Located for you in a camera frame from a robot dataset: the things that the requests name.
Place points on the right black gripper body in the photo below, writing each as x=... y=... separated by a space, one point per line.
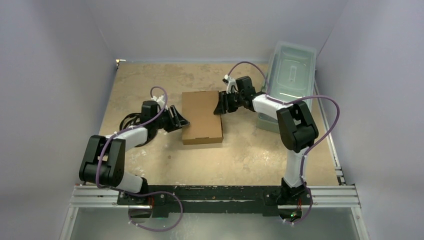
x=226 y=103

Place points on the aluminium frame rail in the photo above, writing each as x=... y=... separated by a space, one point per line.
x=328 y=197

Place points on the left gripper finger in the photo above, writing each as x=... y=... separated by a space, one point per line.
x=177 y=125
x=176 y=116

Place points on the brown cardboard box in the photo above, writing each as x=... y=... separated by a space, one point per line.
x=204 y=126

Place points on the clear plastic storage bin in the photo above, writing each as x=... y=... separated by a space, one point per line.
x=291 y=72

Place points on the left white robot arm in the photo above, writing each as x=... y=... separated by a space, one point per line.
x=103 y=162

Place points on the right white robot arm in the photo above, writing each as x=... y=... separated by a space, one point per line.
x=296 y=126

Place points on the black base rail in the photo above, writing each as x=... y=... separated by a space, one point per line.
x=202 y=199

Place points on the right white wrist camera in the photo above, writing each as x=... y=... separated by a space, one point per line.
x=230 y=83

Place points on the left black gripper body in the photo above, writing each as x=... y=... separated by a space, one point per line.
x=164 y=120

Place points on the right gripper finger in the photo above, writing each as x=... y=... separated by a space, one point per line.
x=229 y=105
x=221 y=107

